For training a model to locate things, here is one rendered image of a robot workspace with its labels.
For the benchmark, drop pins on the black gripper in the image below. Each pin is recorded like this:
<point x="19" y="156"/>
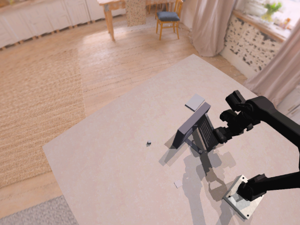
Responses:
<point x="222" y="134"/>

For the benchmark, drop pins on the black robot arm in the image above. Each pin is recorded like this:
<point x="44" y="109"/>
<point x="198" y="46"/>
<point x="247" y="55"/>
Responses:
<point x="254" y="111"/>

